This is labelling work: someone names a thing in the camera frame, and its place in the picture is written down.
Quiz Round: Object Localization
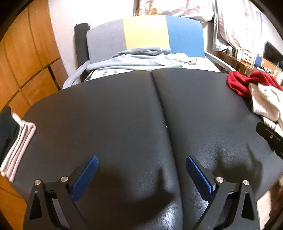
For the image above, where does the floral curtain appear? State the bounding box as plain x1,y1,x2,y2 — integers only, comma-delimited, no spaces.
134,0,276,53

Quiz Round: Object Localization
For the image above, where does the red knit sweater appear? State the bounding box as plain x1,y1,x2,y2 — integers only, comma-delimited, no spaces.
226,71,282,98

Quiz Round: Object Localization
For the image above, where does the folded black garment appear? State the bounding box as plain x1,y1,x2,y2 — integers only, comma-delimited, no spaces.
0,106,20,163

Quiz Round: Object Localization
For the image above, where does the black leather cushion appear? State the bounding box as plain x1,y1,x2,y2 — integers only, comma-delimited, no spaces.
13,69,282,229

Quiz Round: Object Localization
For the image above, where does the grey yellow blue chair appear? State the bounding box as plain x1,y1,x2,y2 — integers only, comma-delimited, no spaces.
63,16,233,88

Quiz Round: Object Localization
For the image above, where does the black rolled mat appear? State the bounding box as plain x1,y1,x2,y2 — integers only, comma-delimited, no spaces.
74,23,90,82

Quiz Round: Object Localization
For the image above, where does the light grey blue hoodie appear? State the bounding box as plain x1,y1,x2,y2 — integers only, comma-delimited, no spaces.
86,46,197,72

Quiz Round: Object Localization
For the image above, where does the cream knit sweater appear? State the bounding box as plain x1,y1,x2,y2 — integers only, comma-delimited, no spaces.
249,83,282,136

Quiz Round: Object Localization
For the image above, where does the white printed seat cushion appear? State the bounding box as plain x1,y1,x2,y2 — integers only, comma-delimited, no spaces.
84,57,220,82

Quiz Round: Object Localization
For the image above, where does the cluttered wooden desk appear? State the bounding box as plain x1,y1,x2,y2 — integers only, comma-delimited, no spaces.
218,42,282,81

